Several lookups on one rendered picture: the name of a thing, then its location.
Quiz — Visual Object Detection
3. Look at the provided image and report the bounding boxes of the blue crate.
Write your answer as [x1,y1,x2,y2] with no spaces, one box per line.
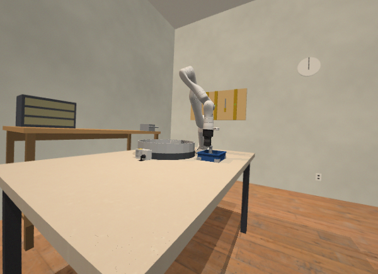
[197,149,227,163]

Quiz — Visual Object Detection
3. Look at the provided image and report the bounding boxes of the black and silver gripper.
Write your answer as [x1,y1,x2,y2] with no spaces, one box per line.
[203,122,219,154]

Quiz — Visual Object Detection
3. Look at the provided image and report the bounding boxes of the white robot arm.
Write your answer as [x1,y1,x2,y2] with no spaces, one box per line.
[179,66,215,149]

